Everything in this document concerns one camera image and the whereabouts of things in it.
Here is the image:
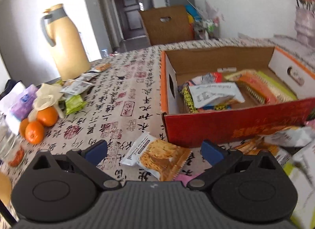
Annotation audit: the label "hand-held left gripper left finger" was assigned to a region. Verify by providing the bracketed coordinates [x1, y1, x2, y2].
[32, 140, 123, 190]

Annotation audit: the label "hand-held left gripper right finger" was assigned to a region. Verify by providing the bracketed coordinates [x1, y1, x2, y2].
[186, 140, 278, 190]

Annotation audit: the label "red cardboard box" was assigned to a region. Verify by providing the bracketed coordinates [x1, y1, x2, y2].
[160, 46, 315, 148]

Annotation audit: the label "pink snack packet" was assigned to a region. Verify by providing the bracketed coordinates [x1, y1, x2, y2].
[175, 172, 206, 183]

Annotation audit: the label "white orange cracker packet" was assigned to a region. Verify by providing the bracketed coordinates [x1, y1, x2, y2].
[234, 137, 280, 157]
[120, 132, 192, 183]

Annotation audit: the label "yellow black patterned snack packet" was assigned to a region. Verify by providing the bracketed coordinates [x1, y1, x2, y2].
[182, 86, 233, 114]

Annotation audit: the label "white grey-print snack packet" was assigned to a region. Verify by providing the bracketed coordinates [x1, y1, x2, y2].
[189, 81, 246, 109]

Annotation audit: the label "red snack bag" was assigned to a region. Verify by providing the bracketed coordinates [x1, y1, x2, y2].
[187, 72, 224, 85]

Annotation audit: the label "orange striped wafer packet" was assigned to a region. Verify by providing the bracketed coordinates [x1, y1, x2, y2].
[225, 70, 280, 105]

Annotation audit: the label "pale green white snack packet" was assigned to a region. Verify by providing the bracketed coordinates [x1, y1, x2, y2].
[283, 143, 315, 229]

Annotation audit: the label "green bar snack packet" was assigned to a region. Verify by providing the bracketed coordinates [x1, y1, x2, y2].
[256, 71, 299, 102]

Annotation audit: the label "small green snack packet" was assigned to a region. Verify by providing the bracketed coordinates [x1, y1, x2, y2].
[64, 94, 87, 115]

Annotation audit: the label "calligraphy printed tablecloth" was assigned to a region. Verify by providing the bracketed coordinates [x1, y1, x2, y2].
[0, 37, 315, 222]

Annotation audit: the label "orange fruit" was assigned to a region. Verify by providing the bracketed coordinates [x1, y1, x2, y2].
[19, 118, 30, 138]
[37, 106, 59, 127]
[25, 120, 45, 145]

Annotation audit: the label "small white snack packet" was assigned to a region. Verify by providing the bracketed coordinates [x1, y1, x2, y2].
[60, 79, 93, 95]
[78, 73, 99, 82]

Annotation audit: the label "small orange snack packet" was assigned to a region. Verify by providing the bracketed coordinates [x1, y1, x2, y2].
[95, 63, 112, 72]

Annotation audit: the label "clear drinking glass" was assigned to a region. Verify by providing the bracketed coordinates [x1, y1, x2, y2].
[0, 116, 25, 168]

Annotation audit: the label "purple tissue pack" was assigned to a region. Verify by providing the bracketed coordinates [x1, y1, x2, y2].
[7, 84, 38, 127]

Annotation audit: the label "tan paper bag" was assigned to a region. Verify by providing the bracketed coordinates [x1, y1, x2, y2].
[0, 172, 13, 207]

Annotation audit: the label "white plastic bag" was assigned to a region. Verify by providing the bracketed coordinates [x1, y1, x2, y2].
[0, 81, 26, 116]

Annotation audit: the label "yellow thermos jug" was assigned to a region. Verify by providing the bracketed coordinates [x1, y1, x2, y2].
[40, 4, 92, 82]

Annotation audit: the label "dark cloth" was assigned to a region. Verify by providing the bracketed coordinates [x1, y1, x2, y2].
[0, 79, 18, 96]

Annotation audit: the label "brown wooden chair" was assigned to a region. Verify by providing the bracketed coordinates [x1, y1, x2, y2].
[139, 5, 195, 46]

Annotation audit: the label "dark entrance door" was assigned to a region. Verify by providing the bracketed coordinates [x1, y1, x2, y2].
[110, 0, 154, 41]

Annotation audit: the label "grey interior door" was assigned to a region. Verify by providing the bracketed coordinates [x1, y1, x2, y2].
[95, 0, 116, 51]

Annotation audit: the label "grey patterned cloth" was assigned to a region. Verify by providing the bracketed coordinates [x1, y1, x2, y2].
[237, 33, 315, 64]

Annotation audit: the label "pale dried flowers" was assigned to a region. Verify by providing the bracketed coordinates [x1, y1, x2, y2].
[204, 0, 224, 23]

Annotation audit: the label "pink textured vase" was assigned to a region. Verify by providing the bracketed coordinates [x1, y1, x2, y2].
[294, 5, 315, 45]

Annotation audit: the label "wire storage cart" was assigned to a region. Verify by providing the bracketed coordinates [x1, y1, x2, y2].
[194, 19, 219, 40]

